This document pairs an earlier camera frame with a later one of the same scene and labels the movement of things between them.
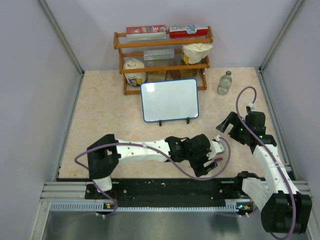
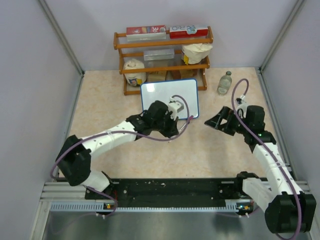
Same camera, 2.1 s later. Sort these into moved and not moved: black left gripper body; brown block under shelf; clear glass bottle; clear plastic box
Moved: black left gripper body
Not moved: clear glass bottle; clear plastic box; brown block under shelf
